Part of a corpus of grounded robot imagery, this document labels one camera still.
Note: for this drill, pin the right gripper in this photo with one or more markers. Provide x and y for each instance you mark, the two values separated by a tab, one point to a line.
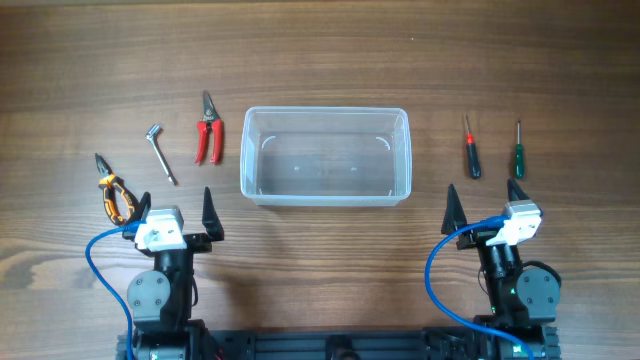
453	217

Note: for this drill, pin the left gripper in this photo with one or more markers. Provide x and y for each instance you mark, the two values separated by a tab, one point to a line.
201	243

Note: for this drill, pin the red black screwdriver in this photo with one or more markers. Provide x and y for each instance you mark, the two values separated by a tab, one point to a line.
474	167

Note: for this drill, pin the silver L-shaped socket wrench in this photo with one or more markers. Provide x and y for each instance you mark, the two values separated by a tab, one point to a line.
152	137

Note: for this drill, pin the red handled snips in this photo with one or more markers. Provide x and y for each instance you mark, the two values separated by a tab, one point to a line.
211	123

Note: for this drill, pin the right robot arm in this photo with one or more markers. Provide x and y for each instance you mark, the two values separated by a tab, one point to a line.
523	294

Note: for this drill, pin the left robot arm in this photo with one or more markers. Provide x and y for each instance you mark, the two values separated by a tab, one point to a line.
161	300

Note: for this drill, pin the clear plastic container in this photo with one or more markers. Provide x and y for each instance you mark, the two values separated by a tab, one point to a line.
326	156

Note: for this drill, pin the green handled screwdriver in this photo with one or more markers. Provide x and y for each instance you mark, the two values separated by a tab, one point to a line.
519	164

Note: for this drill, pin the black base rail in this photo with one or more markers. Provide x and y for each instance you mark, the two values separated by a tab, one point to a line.
340	344

